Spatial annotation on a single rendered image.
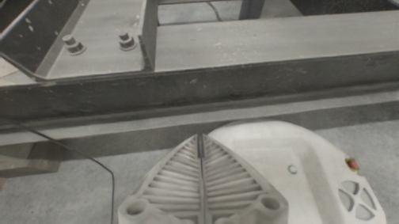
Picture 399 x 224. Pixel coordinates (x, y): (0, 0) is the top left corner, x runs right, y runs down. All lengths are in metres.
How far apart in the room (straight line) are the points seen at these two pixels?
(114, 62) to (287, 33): 0.36
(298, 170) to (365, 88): 0.39
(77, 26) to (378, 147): 1.44
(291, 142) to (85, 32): 0.67
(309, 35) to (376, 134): 1.04
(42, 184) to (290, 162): 1.14
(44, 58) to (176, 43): 0.23
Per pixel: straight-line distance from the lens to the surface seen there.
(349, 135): 1.26
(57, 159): 1.13
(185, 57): 0.30
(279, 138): 0.60
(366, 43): 0.48
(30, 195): 1.19
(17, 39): 0.37
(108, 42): 0.37
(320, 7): 0.90
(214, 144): 0.16
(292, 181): 0.64
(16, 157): 1.00
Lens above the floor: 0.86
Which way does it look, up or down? 57 degrees down
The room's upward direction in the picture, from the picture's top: 1 degrees counter-clockwise
